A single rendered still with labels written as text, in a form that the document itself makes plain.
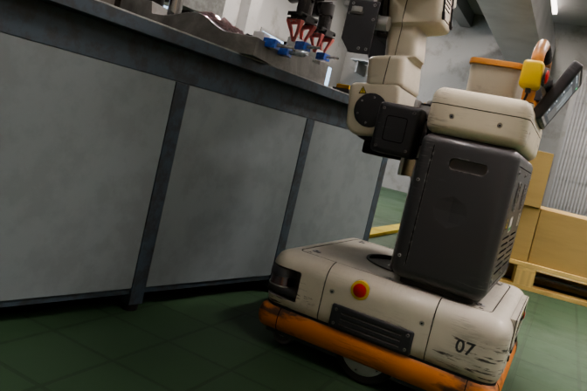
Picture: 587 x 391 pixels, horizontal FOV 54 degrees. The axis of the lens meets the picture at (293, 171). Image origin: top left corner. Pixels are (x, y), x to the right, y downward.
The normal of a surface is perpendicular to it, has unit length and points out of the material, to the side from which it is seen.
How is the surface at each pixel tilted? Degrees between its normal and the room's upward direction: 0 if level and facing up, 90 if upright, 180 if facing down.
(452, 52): 90
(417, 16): 90
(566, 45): 90
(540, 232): 90
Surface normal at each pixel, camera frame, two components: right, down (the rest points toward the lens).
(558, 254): -0.31, -0.01
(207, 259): 0.77, 0.22
